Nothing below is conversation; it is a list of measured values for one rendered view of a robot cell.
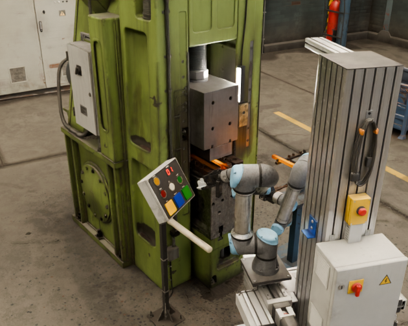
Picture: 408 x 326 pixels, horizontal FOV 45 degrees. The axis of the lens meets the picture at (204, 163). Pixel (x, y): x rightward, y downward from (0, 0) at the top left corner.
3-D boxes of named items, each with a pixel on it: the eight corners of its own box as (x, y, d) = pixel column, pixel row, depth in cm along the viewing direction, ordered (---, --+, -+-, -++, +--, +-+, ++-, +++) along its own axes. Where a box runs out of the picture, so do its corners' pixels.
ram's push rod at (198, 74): (212, 80, 337) (212, 20, 319) (195, 84, 329) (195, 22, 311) (199, 76, 347) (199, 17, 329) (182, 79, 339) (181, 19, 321)
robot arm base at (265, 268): (283, 273, 268) (284, 259, 263) (256, 278, 265) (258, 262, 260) (273, 257, 281) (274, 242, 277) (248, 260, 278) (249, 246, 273)
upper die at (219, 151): (232, 153, 347) (232, 141, 343) (209, 161, 336) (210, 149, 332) (195, 135, 376) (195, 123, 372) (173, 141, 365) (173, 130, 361)
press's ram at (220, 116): (246, 136, 350) (249, 81, 333) (204, 151, 329) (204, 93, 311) (208, 119, 380) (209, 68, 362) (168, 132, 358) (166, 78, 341)
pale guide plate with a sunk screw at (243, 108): (247, 125, 365) (249, 103, 357) (238, 127, 360) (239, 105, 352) (245, 123, 366) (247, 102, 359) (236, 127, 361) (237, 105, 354)
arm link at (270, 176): (283, 161, 241) (268, 179, 288) (261, 161, 240) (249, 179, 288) (285, 184, 238) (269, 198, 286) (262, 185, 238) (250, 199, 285)
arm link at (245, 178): (256, 259, 263) (263, 171, 236) (228, 260, 263) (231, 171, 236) (254, 245, 274) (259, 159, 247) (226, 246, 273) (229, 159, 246)
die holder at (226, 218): (249, 222, 377) (251, 170, 358) (210, 240, 356) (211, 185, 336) (203, 194, 417) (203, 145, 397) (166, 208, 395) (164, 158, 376)
